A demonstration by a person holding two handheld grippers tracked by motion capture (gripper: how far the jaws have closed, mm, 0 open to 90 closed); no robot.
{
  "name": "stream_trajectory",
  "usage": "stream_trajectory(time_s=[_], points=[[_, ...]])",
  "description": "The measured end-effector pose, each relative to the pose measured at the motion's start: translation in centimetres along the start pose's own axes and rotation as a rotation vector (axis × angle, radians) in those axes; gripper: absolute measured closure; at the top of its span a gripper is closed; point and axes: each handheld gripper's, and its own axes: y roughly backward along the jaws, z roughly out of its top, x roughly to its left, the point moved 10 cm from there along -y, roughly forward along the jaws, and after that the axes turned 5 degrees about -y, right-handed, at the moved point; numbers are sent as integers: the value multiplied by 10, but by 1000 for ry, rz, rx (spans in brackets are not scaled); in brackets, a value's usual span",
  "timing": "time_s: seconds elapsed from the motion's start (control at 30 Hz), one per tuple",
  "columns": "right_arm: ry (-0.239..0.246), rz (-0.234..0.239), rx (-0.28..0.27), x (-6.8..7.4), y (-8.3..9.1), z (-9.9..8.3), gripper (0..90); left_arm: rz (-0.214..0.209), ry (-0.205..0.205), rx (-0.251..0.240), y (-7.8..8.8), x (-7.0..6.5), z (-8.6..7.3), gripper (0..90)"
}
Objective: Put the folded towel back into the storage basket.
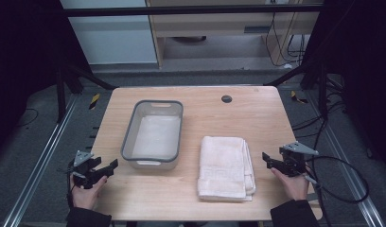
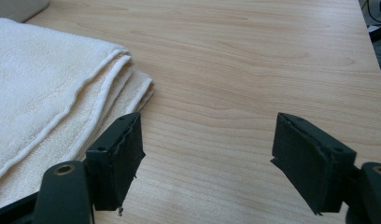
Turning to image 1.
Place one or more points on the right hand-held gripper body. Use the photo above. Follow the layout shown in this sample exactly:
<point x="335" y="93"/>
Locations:
<point x="293" y="162"/>

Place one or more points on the black curtain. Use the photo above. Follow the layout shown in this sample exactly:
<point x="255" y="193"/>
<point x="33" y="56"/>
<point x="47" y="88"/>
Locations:
<point x="361" y="63"/>
<point x="24" y="56"/>

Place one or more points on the aluminium floor rail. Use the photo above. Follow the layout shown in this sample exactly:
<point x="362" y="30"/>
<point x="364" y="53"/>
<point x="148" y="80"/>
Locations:
<point x="39" y="164"/>
<point x="358" y="179"/>

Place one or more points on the white towel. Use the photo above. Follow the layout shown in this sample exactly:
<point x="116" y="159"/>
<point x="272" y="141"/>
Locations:
<point x="224" y="168"/>

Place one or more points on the person's right hand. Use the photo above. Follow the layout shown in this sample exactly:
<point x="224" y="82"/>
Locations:
<point x="293" y="187"/>

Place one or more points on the white cabinet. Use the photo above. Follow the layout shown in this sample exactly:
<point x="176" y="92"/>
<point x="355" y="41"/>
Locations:
<point x="115" y="38"/>

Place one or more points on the black metal stand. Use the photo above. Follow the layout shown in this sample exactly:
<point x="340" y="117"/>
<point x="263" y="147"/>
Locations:
<point x="60" y="94"/>
<point x="322" y="91"/>

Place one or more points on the white basin with grey rim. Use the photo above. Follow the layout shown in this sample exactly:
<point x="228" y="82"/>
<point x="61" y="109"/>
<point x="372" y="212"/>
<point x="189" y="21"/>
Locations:
<point x="154" y="137"/>

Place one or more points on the person's left hand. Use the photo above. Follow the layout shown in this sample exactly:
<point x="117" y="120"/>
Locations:
<point x="85" y="197"/>

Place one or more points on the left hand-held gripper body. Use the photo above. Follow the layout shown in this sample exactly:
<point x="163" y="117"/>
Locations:
<point x="82" y="171"/>

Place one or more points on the black horizontal frame bar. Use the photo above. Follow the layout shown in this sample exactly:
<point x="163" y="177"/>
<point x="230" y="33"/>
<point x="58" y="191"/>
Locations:
<point x="181" y="10"/>

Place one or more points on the light wooden desk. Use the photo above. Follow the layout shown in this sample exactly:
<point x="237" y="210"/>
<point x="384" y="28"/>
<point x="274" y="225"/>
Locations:
<point x="213" y="23"/>

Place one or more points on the black round table grommet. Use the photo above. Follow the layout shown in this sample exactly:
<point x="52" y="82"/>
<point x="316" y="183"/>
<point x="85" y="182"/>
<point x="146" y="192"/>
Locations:
<point x="226" y="99"/>

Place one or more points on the yellow and black tape strip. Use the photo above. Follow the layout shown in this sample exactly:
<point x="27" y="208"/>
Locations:
<point x="296" y="97"/>
<point x="94" y="101"/>

